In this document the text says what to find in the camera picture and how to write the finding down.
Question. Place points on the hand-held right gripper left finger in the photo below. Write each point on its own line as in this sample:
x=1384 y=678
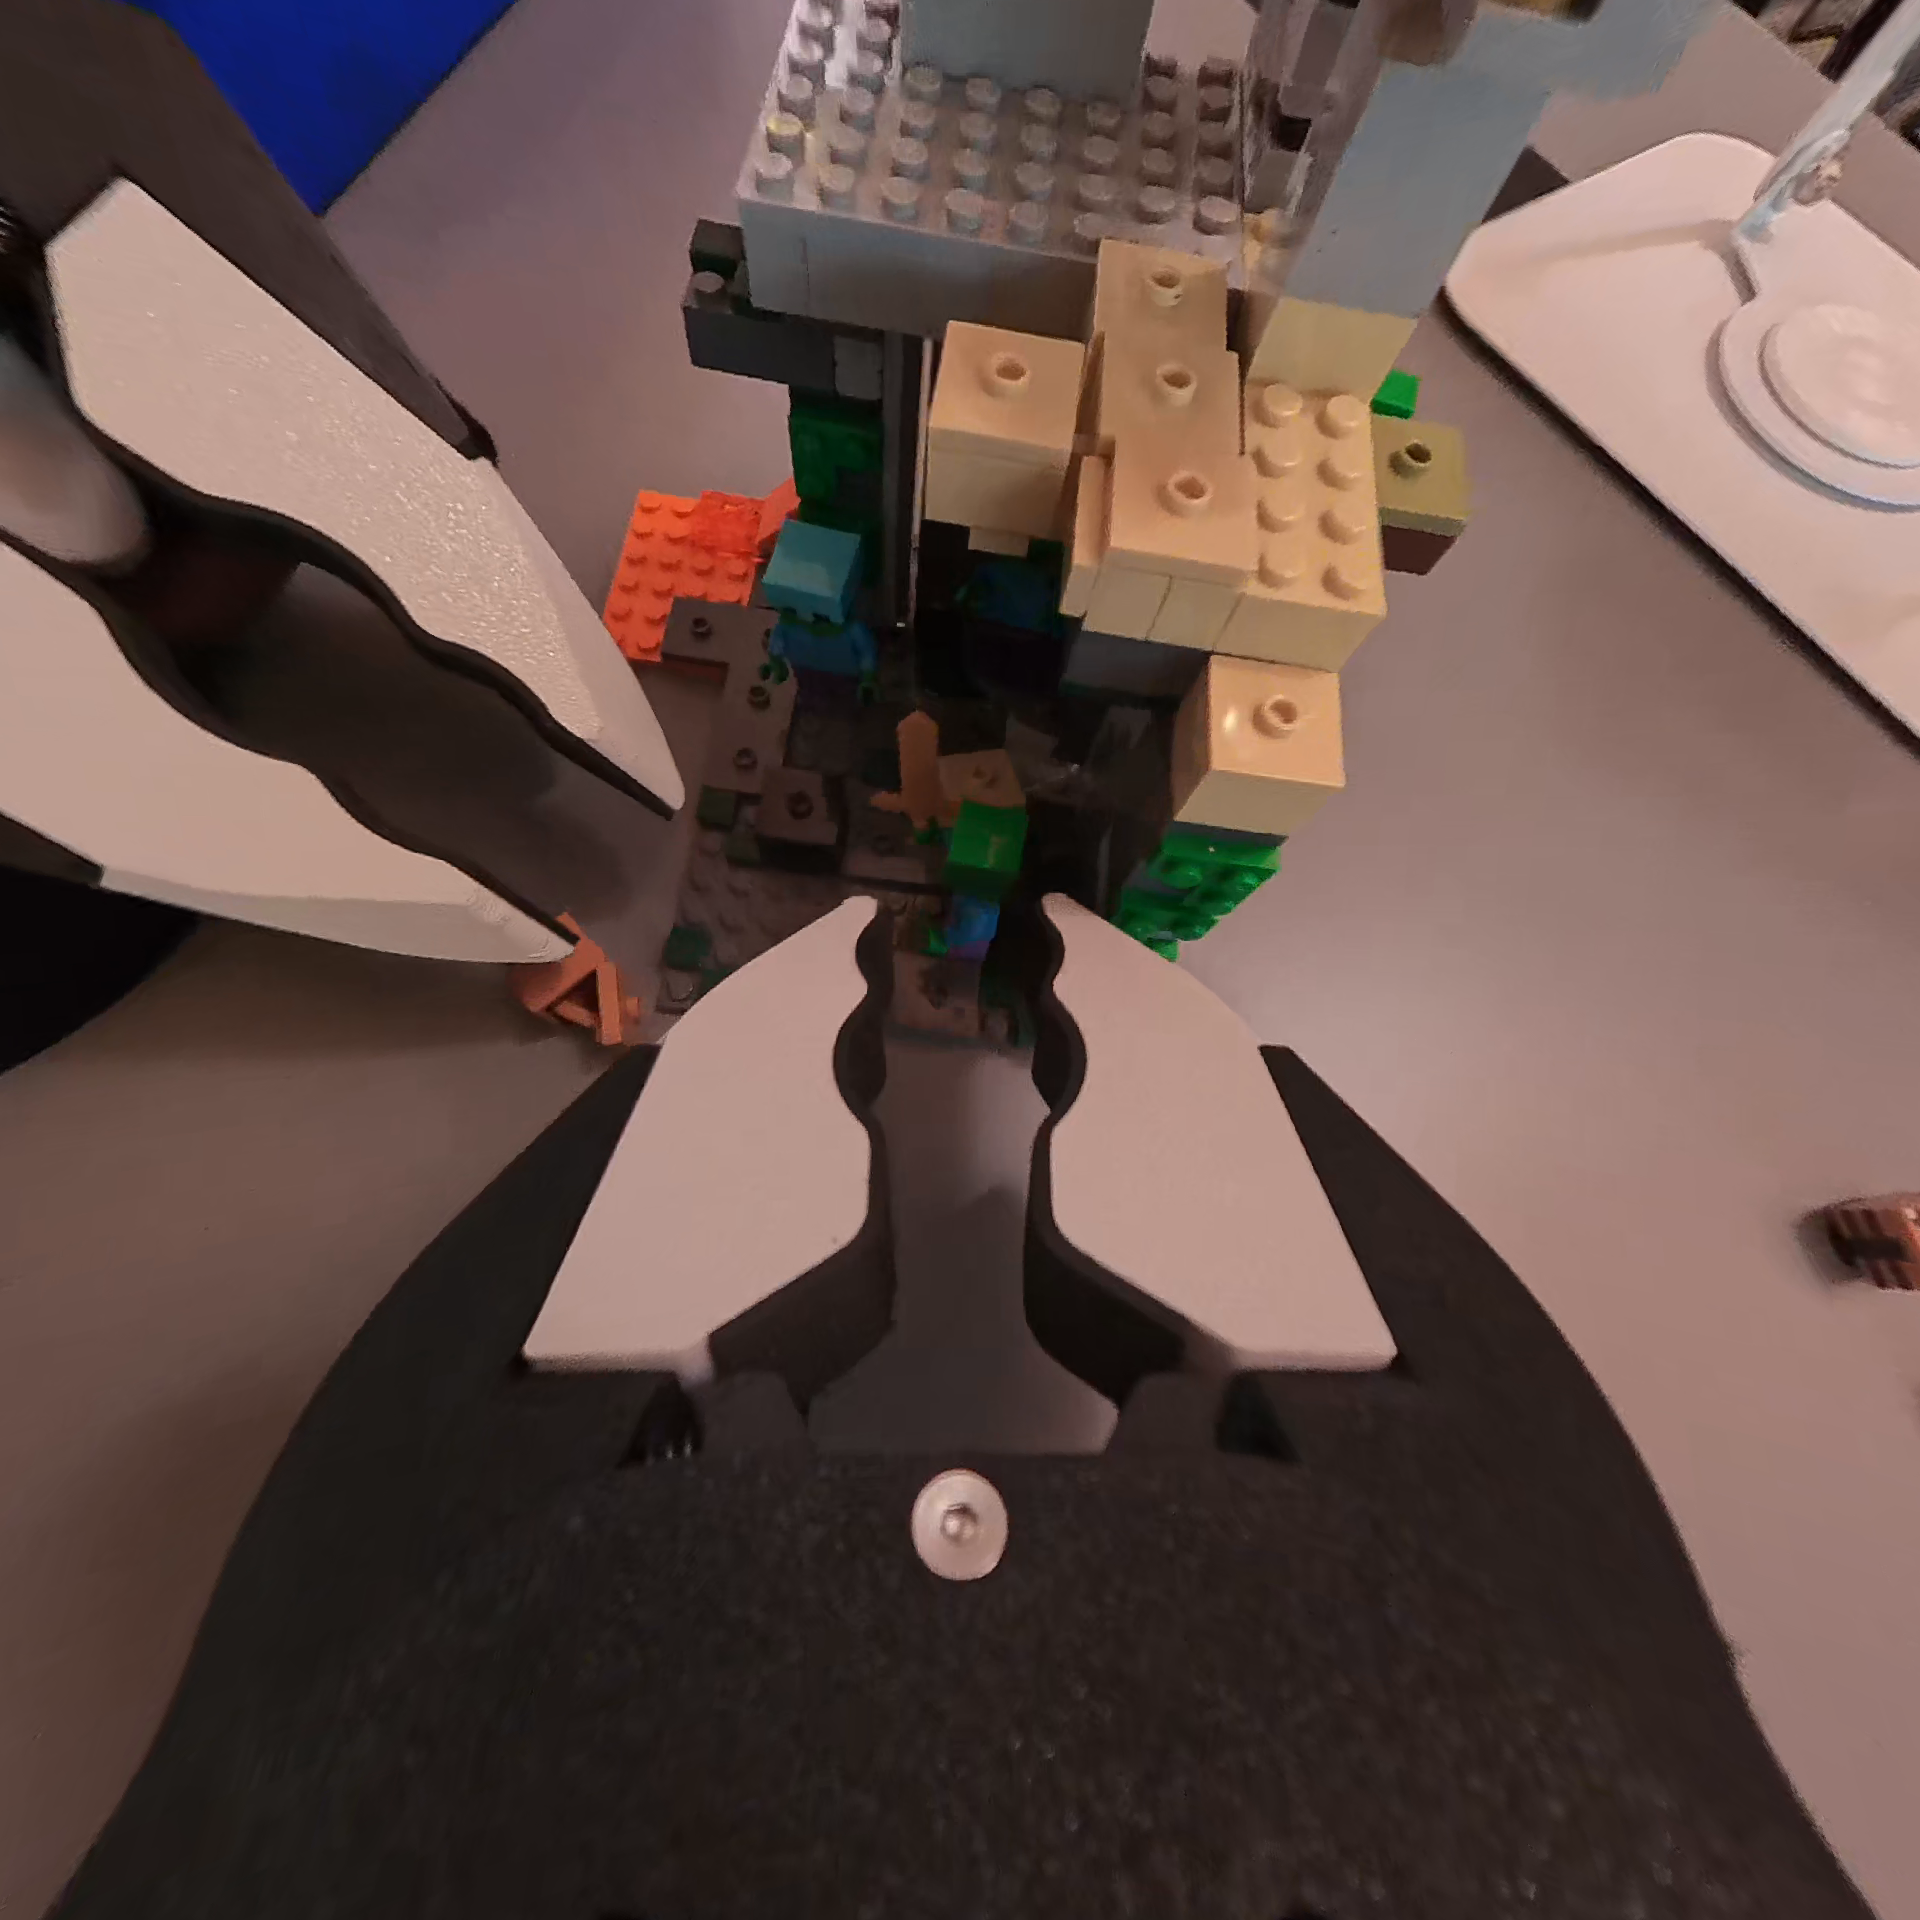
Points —
x=705 y=1201

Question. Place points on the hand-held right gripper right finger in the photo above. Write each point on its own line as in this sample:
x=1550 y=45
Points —
x=1215 y=1201

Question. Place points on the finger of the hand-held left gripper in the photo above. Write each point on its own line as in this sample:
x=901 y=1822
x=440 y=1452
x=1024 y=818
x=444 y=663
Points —
x=149 y=780
x=330 y=435

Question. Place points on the blue storage bin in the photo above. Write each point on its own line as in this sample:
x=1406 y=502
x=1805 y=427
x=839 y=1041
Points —
x=345 y=76

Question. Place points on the brown toy chest piece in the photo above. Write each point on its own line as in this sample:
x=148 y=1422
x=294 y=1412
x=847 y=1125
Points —
x=592 y=997

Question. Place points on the teal headed toy figure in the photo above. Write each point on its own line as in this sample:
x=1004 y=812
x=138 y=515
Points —
x=820 y=601

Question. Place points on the toy brick tower model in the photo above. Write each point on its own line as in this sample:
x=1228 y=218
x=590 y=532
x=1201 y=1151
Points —
x=1049 y=451

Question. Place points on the grey desk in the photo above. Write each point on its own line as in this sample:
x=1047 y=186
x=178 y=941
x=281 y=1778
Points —
x=1501 y=975

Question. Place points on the orange toy brick plate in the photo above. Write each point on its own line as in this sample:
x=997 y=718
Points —
x=676 y=570

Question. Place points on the brown toy cube block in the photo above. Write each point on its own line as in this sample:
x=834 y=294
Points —
x=1874 y=1242

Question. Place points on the white stand base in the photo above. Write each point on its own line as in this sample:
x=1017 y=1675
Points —
x=1652 y=300

